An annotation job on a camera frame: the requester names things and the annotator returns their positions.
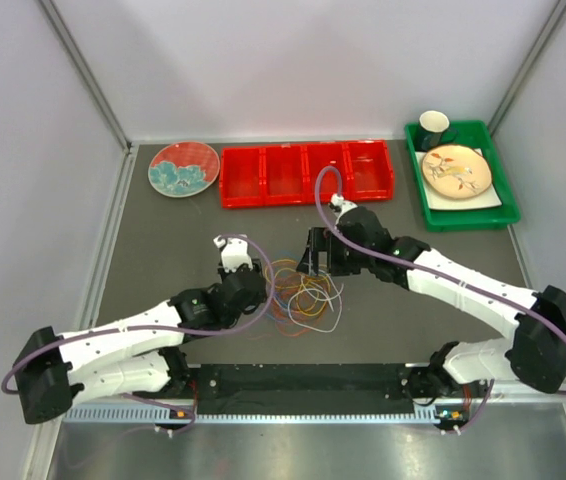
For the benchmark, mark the aluminium frame right post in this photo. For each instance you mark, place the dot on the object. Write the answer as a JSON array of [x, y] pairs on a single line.
[[541, 42]]

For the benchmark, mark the white square plate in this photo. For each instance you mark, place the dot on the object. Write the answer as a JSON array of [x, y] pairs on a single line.
[[436, 202]]

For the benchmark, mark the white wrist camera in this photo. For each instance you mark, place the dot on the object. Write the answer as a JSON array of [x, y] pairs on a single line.
[[233, 252], [339, 205]]

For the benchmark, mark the beige bird pattern plate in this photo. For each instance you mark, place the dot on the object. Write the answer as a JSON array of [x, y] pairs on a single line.
[[456, 172]]

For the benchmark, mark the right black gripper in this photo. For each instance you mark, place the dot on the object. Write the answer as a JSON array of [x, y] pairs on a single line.
[[310, 262]]

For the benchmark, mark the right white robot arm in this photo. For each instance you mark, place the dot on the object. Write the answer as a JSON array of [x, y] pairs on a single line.
[[531, 346]]

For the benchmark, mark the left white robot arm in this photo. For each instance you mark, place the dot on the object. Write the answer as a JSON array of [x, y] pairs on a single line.
[[136, 355]]

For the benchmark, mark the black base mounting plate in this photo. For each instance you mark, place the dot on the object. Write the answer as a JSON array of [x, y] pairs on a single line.
[[308, 389]]

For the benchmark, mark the white green cup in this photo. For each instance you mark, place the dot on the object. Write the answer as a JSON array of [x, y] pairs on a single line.
[[434, 129]]

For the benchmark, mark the red blue floral plate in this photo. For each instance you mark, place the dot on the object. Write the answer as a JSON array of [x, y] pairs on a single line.
[[184, 169]]

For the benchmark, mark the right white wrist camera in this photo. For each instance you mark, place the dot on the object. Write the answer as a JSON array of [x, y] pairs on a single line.
[[339, 205]]

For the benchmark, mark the green plastic tray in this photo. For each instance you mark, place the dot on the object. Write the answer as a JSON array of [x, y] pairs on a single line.
[[474, 134]]

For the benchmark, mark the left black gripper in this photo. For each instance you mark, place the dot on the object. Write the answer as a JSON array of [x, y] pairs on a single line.
[[260, 299]]

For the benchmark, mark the red four-compartment bin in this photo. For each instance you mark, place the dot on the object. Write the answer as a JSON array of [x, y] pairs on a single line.
[[285, 174]]

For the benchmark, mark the aluminium frame post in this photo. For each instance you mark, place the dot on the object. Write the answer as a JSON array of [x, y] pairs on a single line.
[[61, 30], [541, 42]]

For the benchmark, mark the aluminium frame left post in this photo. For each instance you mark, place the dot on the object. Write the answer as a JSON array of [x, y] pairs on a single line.
[[61, 30]]

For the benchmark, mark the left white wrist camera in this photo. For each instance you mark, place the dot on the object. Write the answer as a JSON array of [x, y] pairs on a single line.
[[233, 252]]

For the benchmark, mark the grey slotted cable duct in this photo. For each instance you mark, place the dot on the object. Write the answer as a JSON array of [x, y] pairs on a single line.
[[119, 413]]

